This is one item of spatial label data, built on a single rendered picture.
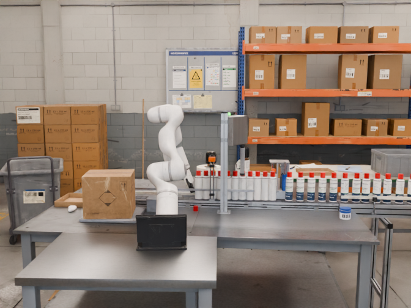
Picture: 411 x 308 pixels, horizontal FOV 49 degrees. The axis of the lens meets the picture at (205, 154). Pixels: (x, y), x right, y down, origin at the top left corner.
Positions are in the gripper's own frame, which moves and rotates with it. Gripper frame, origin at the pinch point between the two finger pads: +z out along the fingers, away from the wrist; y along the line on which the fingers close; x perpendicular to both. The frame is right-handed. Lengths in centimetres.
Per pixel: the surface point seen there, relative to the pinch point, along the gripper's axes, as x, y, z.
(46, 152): 226, 275, -63
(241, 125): -49, -10, -32
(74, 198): 89, 11, -21
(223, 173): -26.9, -15.8, -6.7
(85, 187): 53, -46, -31
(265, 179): -51, -2, 10
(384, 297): -100, -18, 107
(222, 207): -18.8, -16.7, 15.0
